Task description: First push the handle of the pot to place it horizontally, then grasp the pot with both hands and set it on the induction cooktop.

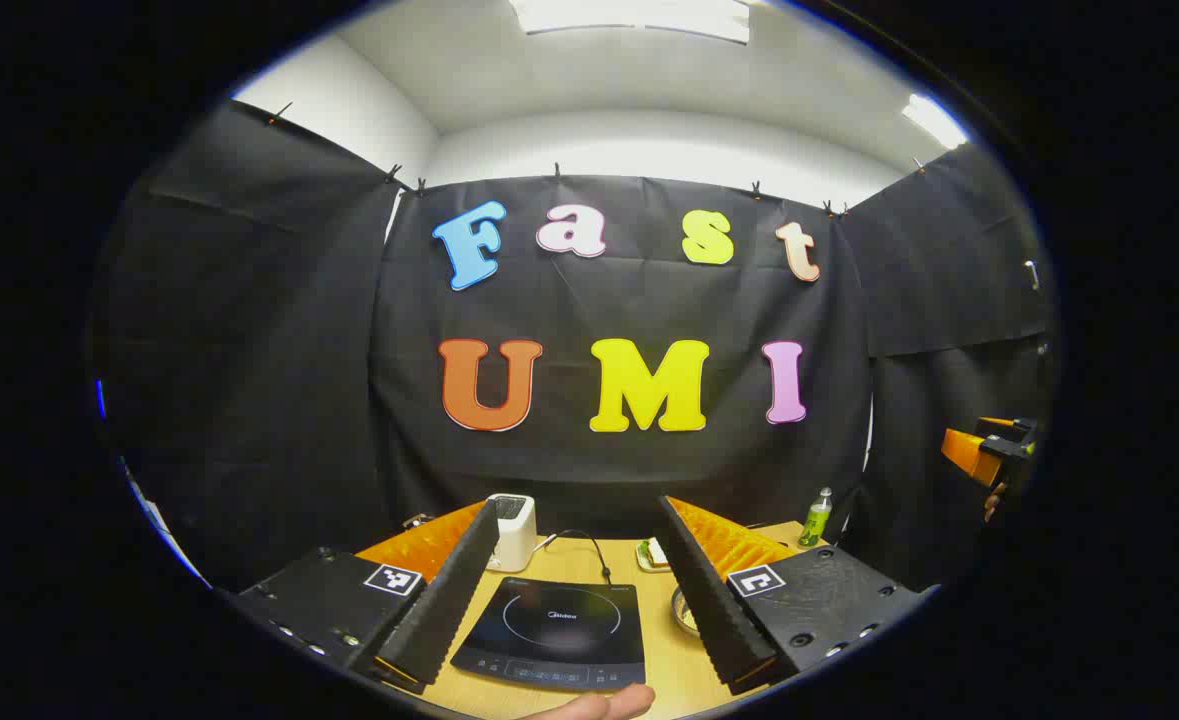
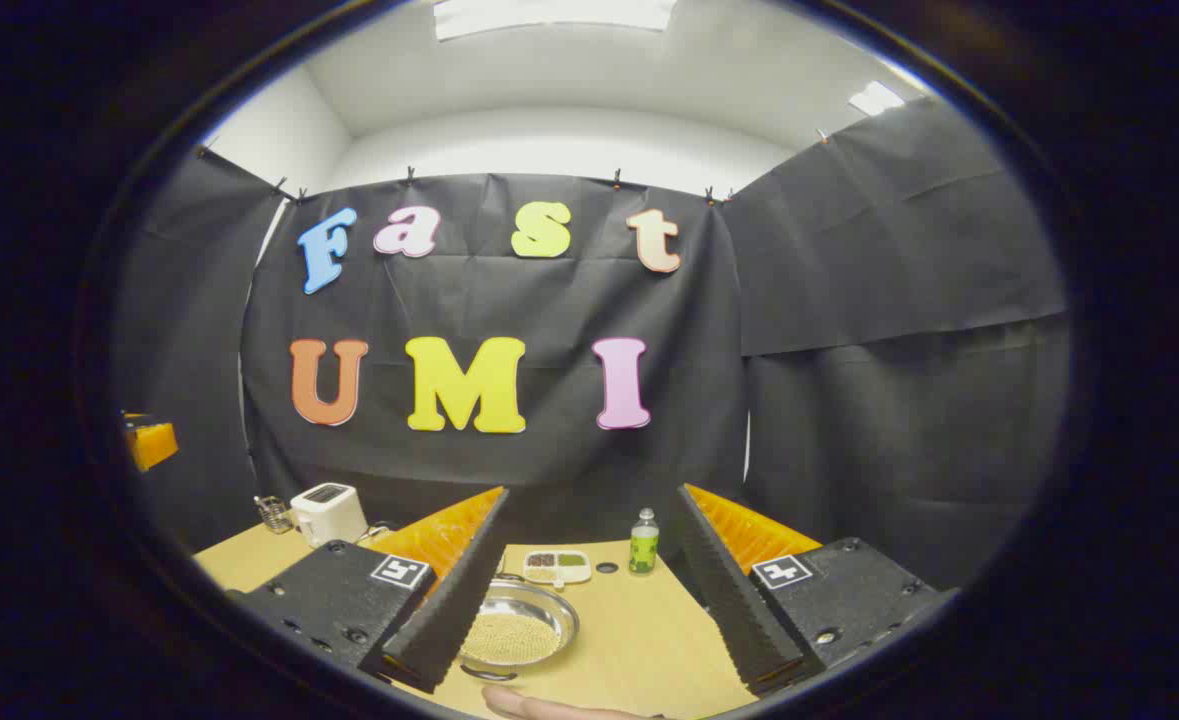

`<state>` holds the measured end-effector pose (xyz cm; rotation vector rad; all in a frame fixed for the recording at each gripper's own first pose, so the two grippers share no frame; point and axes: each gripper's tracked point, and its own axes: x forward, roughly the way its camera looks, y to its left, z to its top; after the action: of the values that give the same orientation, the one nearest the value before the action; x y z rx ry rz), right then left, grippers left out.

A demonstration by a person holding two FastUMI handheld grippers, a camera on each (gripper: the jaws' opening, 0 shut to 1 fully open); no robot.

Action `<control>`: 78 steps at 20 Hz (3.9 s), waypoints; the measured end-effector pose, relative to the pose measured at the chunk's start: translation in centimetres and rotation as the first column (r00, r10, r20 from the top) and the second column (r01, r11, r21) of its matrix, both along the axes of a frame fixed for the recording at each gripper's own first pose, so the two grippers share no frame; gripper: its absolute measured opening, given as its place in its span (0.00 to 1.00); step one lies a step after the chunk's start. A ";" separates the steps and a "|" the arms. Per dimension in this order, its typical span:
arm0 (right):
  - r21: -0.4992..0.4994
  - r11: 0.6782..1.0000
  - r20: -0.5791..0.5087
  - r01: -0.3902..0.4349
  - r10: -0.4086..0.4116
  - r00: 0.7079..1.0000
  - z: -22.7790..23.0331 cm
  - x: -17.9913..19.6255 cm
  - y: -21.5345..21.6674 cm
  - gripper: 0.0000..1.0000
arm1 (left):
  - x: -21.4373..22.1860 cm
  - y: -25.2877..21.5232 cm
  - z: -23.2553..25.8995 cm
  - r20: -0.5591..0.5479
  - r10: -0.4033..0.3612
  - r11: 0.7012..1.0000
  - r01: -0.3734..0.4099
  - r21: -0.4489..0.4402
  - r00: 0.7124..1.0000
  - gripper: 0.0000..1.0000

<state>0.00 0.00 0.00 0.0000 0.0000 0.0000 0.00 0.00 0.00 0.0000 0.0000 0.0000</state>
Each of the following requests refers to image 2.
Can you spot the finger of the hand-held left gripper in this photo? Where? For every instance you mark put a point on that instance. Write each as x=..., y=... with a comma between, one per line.
x=154, y=445

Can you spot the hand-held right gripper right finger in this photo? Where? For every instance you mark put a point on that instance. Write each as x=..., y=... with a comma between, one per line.
x=734, y=600

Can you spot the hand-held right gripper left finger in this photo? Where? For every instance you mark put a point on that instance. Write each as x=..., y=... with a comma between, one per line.
x=454, y=600

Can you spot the stainless steel pot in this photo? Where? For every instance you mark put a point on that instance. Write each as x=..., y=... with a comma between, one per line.
x=539, y=610

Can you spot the pile of soybeans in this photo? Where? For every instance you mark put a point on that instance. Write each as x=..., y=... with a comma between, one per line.
x=511, y=640

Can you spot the green label drink bottle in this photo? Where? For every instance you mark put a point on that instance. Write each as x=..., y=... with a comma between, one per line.
x=644, y=548

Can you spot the white divided bean tray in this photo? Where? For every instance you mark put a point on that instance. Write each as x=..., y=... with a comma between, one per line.
x=557, y=567

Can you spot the white toaster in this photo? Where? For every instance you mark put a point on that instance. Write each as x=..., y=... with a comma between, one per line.
x=329, y=515

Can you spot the small ceiling light panel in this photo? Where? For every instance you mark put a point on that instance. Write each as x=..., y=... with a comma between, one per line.
x=876, y=98

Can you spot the large ceiling light panel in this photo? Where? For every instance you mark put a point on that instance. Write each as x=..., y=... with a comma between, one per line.
x=554, y=15

